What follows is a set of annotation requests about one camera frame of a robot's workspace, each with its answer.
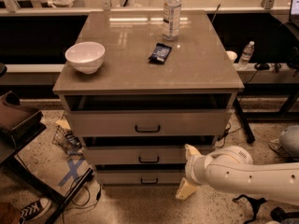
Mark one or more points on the dark blue snack packet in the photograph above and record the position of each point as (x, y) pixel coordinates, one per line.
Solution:
(160, 53)

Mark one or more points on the white paper cup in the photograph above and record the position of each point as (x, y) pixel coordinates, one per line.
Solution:
(232, 55)

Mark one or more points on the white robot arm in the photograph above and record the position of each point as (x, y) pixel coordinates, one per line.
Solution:
(231, 170)

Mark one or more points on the small water bottle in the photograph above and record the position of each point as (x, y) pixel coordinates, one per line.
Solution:
(246, 55)

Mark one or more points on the black and white sneaker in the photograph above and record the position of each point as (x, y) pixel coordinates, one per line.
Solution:
(35, 210)

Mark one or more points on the black computer mouse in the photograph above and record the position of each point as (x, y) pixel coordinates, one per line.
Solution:
(261, 66)

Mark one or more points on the white bowl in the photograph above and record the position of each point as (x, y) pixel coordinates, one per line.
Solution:
(86, 57)

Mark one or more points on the wire basket on floor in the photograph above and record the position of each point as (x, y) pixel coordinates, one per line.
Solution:
(67, 142)

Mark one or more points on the black chair base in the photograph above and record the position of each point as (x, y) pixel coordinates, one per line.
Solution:
(277, 214)

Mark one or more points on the black side table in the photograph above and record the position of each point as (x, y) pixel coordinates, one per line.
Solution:
(20, 125)

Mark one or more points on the drawer with handle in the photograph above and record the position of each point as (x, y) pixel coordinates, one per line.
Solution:
(134, 155)
(147, 123)
(164, 177)

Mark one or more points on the large clear water bottle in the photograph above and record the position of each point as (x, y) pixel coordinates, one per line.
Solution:
(171, 19)

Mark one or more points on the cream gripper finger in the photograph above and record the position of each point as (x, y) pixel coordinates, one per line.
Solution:
(185, 189)
(191, 152)

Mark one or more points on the grey drawer cabinet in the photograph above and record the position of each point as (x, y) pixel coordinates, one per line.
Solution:
(197, 76)

